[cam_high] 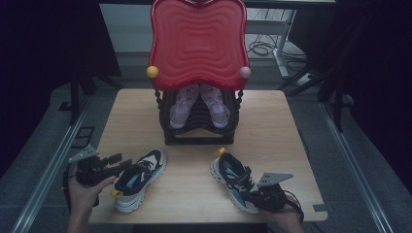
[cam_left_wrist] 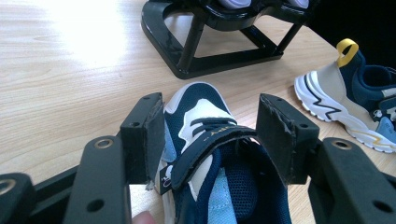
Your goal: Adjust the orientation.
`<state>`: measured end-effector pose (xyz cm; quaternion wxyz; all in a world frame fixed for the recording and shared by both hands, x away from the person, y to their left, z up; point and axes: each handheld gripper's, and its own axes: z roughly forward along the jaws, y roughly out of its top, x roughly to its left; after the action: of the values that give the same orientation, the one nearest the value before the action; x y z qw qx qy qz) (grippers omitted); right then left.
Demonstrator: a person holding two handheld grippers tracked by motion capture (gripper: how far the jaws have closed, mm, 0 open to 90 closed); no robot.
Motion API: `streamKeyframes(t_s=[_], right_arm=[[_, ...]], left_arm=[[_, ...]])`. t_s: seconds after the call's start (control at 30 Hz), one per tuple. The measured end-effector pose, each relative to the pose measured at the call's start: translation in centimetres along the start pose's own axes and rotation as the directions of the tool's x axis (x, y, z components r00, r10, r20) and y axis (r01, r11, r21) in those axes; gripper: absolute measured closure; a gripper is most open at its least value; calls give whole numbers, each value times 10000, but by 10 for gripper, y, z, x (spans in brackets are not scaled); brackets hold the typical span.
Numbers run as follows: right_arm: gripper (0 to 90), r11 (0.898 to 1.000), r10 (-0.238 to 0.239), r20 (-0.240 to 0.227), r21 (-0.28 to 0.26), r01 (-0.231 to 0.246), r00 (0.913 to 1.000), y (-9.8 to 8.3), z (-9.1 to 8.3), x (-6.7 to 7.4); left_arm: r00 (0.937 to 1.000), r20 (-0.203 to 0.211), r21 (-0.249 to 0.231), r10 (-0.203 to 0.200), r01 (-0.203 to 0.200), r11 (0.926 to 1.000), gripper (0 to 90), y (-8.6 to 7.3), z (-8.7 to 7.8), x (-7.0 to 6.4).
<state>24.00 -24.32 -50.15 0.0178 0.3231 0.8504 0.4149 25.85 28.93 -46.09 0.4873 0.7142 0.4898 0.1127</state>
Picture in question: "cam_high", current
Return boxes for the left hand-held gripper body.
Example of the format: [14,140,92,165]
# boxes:
[67,145,118,186]

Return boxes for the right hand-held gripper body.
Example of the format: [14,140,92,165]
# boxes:
[251,173,294,213]

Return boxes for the black and white child's sneaker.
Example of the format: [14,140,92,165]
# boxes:
[210,147,270,215]
[110,149,168,214]

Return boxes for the purple child's sandal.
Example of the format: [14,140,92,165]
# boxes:
[199,83,231,129]
[168,83,201,130]

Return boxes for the red and black shoe rack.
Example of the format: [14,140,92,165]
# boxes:
[146,0,252,146]

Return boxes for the person's right hand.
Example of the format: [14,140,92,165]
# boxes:
[258,195,304,227]

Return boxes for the person's left hand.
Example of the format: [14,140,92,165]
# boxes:
[67,175,118,221]

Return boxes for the black stand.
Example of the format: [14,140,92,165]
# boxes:
[57,72,124,126]
[277,61,358,132]

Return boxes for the dark curtain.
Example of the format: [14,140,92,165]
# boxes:
[0,0,122,178]
[288,0,412,192]

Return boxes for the right hand-held gripper cable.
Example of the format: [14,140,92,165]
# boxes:
[284,189,305,224]

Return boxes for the hand-held gripper cable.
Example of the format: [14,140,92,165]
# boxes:
[61,162,80,213]
[284,189,305,224]

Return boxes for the left hand-held gripper cable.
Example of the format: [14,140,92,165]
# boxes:
[61,162,80,213]

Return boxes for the metal floor rail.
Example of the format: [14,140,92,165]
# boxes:
[319,101,395,233]
[11,96,92,233]

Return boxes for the black floor cables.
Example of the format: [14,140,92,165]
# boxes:
[247,33,308,63]

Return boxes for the white desk frame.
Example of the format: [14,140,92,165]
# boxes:
[245,9,297,80]

